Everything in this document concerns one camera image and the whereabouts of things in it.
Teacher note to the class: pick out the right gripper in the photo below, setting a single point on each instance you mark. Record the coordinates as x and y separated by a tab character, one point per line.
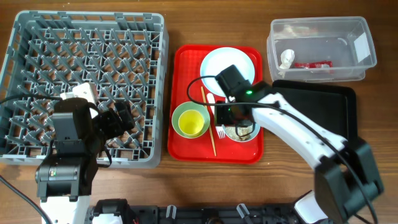
222	115

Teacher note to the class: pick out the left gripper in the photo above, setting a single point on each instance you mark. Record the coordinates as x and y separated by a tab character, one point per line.
116	128

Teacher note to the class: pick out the food scraps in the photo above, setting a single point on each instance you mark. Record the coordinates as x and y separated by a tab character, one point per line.
238	133

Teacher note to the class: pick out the small light blue bowl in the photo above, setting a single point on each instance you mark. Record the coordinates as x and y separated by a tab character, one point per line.
253	133

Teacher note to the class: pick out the yellow cup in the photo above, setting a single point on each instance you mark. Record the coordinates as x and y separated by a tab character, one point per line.
191	123

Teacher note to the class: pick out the red sauce packet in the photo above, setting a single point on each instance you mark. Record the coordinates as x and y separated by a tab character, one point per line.
321	64

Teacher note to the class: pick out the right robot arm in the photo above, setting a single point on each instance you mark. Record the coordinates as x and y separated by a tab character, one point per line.
346	175

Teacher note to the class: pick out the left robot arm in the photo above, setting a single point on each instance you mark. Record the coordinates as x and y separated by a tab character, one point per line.
64	178

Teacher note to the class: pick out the grey dishwasher rack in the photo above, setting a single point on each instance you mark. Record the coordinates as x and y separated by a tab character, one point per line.
122	55

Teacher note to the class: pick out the red plastic tray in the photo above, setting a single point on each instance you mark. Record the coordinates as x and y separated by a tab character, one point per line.
187	62

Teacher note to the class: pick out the white plastic fork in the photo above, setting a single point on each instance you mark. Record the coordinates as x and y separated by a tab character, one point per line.
220	132

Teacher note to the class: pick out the green bowl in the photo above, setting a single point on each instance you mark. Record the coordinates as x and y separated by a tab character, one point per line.
190	106

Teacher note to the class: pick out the wooden chopstick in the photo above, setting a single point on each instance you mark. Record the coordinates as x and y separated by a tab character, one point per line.
209	129

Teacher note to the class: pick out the large light blue plate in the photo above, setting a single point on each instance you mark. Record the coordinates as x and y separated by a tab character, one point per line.
221	58

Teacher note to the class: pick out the crumpled white napkin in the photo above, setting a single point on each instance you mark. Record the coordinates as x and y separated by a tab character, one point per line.
287	58

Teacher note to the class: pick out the clear plastic bin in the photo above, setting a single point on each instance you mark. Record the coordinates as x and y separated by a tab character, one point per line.
346	41

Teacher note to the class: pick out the black tray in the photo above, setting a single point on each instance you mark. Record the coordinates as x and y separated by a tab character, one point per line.
332	107

